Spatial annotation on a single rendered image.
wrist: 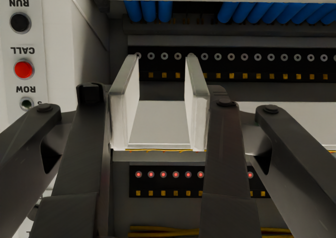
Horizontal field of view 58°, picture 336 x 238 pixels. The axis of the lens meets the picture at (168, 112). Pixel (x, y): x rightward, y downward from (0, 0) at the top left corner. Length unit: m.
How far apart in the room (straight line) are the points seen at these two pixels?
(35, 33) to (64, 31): 0.03
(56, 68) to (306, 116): 0.26
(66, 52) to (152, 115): 0.10
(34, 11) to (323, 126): 0.31
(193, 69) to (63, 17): 0.18
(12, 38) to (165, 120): 0.17
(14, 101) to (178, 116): 0.16
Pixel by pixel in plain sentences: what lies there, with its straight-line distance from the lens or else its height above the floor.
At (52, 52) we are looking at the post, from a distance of 0.32.
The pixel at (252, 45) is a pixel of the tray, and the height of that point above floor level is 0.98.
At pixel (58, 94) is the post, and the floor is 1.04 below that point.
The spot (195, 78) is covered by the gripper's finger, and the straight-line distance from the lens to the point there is 0.15.
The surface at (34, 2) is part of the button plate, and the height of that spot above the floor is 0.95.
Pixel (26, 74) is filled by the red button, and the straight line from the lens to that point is 0.32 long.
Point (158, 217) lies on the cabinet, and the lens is 0.58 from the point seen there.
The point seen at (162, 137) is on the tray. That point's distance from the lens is 0.31.
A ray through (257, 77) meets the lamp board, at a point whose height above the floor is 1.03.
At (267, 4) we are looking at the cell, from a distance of 0.40.
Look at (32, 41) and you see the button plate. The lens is 0.32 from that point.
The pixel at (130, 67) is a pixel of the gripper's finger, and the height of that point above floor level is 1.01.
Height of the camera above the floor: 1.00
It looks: 11 degrees up
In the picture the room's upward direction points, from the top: 179 degrees counter-clockwise
